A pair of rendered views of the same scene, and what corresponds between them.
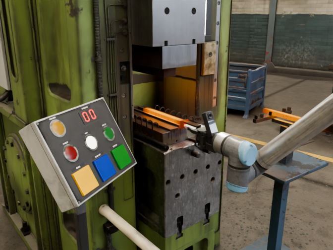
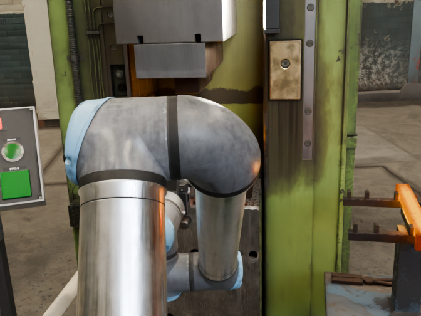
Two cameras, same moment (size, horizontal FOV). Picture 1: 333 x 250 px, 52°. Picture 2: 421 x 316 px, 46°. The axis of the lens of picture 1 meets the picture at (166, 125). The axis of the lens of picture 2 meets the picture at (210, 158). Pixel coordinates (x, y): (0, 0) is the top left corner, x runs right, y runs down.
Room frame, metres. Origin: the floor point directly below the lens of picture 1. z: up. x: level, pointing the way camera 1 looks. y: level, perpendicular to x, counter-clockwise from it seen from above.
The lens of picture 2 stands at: (0.65, -1.15, 1.45)
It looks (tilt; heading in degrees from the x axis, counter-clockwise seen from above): 17 degrees down; 47
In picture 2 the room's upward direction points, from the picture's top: 2 degrees counter-clockwise
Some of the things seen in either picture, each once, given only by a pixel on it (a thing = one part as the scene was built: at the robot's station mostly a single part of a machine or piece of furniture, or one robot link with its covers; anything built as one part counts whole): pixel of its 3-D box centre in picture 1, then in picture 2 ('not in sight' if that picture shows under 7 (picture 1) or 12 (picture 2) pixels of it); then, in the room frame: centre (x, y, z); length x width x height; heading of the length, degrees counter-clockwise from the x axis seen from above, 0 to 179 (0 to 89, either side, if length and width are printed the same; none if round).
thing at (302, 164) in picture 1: (284, 162); (404, 308); (1.76, -0.66, 0.69); 0.40 x 0.30 x 0.02; 126
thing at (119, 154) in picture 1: (120, 156); (15, 184); (1.13, 0.17, 1.01); 0.07 x 0.05 x 0.07; 154
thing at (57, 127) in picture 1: (57, 128); not in sight; (0.99, 0.33, 1.16); 0.05 x 0.03 x 0.04; 129
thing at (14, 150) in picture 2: (108, 133); (12, 151); (1.15, 0.21, 1.09); 0.05 x 0.03 x 0.04; 129
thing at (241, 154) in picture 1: (239, 151); (157, 227); (1.27, -0.29, 0.97); 0.12 x 0.09 x 0.10; 39
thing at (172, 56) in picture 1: (151, 52); (183, 54); (1.68, 0.07, 1.32); 0.42 x 0.20 x 0.10; 39
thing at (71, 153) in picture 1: (71, 153); not in sight; (0.97, 0.29, 1.09); 0.05 x 0.03 x 0.04; 129
